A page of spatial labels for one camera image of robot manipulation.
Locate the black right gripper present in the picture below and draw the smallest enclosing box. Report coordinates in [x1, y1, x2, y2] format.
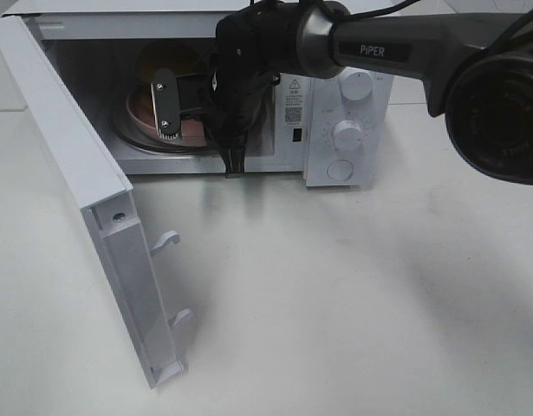
[202, 64, 270, 179]

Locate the pink round plate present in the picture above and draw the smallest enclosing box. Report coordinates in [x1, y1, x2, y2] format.
[126, 87, 206, 146]

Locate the round white door button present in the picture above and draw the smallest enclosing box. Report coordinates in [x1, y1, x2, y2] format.
[327, 159, 354, 182]

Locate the toy hamburger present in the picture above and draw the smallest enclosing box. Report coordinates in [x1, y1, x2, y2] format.
[135, 39, 206, 83]

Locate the white round knob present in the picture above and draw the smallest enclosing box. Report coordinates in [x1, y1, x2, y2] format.
[341, 71, 373, 101]
[332, 120, 364, 152]

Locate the white microwave door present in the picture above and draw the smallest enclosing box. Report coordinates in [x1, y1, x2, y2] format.
[0, 16, 192, 388]

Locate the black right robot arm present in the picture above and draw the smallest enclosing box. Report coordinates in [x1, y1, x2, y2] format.
[204, 1, 533, 185]

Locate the warning label with QR code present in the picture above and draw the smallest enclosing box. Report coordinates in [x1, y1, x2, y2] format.
[280, 75, 304, 125]

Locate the glass microwave turntable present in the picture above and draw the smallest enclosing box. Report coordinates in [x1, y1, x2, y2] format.
[109, 116, 267, 154]

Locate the white microwave oven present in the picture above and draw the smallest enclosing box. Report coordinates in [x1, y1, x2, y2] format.
[0, 1, 393, 187]

